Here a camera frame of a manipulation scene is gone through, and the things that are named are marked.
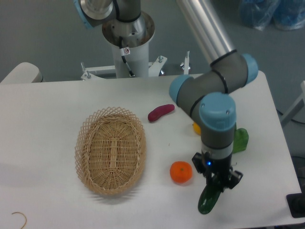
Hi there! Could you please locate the orange tangerine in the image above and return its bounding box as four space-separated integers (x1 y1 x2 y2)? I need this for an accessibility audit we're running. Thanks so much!
170 161 193 184

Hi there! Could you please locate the woven wicker basket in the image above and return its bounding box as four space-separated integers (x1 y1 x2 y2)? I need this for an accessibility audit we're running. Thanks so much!
75 107 146 196

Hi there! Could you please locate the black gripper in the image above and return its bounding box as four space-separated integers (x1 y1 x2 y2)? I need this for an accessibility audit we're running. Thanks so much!
192 142 243 192

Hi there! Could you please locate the blue plastic bag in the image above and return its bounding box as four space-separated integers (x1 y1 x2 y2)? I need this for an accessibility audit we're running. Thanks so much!
239 0 305 31

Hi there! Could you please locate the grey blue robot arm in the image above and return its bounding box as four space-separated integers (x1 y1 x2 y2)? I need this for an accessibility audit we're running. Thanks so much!
74 0 258 191

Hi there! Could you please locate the dark green cucumber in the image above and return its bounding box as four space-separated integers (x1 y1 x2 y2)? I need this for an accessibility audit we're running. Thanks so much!
198 175 223 215

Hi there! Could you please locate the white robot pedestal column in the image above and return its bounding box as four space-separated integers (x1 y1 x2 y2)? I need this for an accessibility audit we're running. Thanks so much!
102 11 155 78

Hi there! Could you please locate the black device at table edge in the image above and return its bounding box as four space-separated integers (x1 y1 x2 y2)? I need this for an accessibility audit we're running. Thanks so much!
286 193 305 219

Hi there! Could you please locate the white chair armrest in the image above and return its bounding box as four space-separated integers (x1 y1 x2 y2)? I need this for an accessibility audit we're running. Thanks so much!
0 62 44 85

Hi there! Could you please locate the yellow mango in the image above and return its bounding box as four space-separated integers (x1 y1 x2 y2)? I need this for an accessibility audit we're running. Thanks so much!
193 122 201 135

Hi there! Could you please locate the white metal base frame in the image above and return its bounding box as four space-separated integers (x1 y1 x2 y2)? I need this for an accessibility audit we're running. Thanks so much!
81 51 191 81

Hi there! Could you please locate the green bok choy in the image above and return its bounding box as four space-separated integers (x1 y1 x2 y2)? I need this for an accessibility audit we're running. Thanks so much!
232 125 249 154

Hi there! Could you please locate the white frame at right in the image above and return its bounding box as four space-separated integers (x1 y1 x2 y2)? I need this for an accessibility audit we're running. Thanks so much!
280 81 305 127

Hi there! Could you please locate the purple sweet potato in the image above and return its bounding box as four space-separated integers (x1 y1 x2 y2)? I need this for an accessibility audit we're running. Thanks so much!
147 104 175 122

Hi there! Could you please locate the tan rubber band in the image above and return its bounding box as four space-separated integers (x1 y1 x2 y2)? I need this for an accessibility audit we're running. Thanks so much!
11 211 28 228

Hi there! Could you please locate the black cable on pedestal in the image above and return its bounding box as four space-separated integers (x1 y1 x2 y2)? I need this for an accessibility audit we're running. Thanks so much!
118 36 136 78

